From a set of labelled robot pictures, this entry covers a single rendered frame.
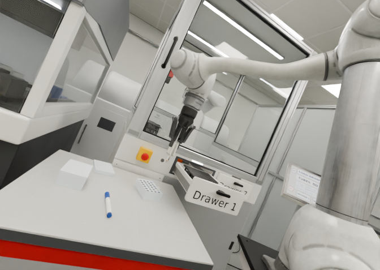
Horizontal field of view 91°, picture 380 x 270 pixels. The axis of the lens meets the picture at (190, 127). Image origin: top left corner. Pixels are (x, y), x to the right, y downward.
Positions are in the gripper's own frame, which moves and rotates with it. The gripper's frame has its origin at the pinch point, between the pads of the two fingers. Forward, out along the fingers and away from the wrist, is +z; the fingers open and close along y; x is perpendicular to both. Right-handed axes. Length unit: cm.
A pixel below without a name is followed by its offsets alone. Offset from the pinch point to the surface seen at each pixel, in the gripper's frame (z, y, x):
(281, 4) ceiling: -181, 104, 75
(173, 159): 9.4, 16.4, 19.6
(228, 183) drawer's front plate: 11, 56, 6
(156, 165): 16.2, 9.1, 21.7
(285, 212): 31, 197, 23
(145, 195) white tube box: 21.7, -6.8, -5.6
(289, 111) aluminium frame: -52, 79, 1
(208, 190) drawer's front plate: 10.4, 16.4, -15.6
